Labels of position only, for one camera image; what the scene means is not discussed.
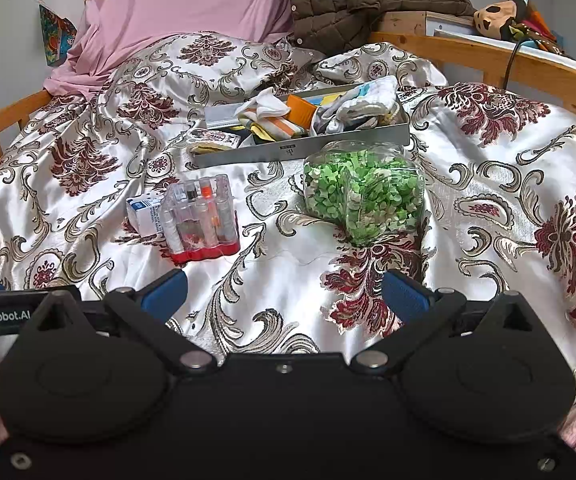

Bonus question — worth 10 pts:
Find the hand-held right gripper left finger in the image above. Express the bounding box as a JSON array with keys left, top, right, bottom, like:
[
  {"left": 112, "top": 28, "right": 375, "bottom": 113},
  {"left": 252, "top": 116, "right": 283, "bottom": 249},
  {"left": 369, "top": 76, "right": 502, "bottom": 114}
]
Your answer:
[{"left": 20, "top": 268, "right": 218, "bottom": 376}]

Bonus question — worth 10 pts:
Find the black cable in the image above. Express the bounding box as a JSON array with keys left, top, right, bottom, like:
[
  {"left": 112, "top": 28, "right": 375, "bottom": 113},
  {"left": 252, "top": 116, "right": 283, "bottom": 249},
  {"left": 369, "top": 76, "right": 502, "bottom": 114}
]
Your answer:
[{"left": 502, "top": 37, "right": 530, "bottom": 92}]

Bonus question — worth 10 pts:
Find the white quilted cloth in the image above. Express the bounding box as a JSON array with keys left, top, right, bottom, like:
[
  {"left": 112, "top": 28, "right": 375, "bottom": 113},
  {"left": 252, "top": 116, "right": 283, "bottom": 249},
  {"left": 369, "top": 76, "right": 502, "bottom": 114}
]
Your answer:
[{"left": 310, "top": 76, "right": 400, "bottom": 133}]

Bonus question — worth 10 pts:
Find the colourful wall poster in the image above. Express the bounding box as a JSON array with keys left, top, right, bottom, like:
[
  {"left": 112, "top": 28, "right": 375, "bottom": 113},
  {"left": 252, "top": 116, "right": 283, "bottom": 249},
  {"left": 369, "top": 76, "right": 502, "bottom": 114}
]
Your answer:
[{"left": 38, "top": 4, "right": 78, "bottom": 67}]

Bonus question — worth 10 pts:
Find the yellow blue cartoon towel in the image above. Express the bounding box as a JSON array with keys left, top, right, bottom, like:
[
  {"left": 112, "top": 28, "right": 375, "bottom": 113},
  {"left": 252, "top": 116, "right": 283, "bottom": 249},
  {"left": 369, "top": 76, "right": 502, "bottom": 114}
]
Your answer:
[{"left": 313, "top": 87, "right": 364, "bottom": 108}]

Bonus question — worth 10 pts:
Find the orange blue striped cloth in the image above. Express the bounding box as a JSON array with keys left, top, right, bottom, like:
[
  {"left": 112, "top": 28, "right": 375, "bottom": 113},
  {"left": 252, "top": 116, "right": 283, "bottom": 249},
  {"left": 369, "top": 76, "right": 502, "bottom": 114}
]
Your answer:
[{"left": 238, "top": 110, "right": 311, "bottom": 142}]

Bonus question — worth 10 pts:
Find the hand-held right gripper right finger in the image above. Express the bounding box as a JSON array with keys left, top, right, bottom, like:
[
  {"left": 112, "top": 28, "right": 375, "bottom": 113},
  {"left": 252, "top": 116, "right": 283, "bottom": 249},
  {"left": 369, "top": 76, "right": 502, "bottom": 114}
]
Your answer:
[{"left": 351, "top": 268, "right": 545, "bottom": 376}]

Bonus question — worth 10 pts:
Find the wooden bed frame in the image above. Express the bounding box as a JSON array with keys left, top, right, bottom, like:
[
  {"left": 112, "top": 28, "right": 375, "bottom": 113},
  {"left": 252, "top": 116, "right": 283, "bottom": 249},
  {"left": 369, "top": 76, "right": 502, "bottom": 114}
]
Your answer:
[{"left": 0, "top": 31, "right": 576, "bottom": 176}]

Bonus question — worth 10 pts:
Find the brown puffer jacket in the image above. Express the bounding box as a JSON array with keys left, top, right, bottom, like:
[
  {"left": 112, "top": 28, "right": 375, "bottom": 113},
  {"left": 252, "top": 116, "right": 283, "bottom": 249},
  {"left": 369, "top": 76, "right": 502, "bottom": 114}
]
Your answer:
[{"left": 283, "top": 0, "right": 476, "bottom": 56}]

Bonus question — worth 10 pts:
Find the pink pillow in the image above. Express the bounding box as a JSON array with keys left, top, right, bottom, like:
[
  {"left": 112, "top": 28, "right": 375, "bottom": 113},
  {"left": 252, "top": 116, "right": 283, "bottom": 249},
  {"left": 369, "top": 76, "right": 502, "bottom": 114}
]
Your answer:
[{"left": 45, "top": 0, "right": 295, "bottom": 98}]

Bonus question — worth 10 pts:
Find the floral satin bedspread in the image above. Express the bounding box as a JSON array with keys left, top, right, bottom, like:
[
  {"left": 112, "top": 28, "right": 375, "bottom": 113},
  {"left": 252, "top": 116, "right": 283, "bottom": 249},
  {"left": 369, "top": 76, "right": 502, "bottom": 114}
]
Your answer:
[{"left": 0, "top": 32, "right": 576, "bottom": 403}]

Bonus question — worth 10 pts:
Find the orange rubber band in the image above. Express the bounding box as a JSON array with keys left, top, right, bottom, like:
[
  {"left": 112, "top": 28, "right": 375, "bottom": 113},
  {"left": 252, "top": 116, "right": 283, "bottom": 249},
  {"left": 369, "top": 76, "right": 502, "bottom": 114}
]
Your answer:
[{"left": 286, "top": 94, "right": 320, "bottom": 123}]

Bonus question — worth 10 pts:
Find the grey face mask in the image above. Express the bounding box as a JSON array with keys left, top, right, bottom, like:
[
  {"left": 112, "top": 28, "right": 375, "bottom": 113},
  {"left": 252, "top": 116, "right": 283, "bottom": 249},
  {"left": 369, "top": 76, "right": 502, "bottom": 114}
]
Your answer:
[{"left": 203, "top": 104, "right": 248, "bottom": 130}]

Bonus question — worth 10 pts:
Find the white sock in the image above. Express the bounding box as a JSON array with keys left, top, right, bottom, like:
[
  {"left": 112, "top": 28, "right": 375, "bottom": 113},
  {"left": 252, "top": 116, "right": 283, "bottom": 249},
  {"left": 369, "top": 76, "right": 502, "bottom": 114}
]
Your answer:
[{"left": 238, "top": 87, "right": 293, "bottom": 121}]

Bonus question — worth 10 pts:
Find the clear thread spool case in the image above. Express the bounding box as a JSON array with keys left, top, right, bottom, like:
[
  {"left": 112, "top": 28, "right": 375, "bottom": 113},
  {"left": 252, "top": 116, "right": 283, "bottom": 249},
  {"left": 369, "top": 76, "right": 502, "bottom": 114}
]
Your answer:
[{"left": 159, "top": 174, "right": 242, "bottom": 265}]

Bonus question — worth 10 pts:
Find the grey metal tin tray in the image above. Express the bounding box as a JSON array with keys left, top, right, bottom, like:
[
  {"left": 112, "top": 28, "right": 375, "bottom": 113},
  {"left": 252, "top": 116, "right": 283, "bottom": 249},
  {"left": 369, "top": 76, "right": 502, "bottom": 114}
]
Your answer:
[{"left": 192, "top": 91, "right": 411, "bottom": 170}]

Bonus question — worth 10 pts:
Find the tan plush toy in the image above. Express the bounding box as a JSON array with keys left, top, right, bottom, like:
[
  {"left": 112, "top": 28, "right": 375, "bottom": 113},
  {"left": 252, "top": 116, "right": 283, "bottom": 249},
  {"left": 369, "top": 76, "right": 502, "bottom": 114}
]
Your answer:
[{"left": 473, "top": 0, "right": 526, "bottom": 37}]

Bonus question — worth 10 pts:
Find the cartoon printed packet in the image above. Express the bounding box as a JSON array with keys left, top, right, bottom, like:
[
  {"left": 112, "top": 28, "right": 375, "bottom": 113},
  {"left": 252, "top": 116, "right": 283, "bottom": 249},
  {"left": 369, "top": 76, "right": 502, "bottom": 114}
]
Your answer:
[{"left": 189, "top": 129, "right": 243, "bottom": 155}]

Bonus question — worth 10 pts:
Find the small white blue box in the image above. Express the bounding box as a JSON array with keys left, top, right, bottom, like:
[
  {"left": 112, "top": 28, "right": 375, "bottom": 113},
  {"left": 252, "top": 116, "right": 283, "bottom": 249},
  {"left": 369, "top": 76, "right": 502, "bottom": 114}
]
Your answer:
[{"left": 126, "top": 196, "right": 169, "bottom": 236}]

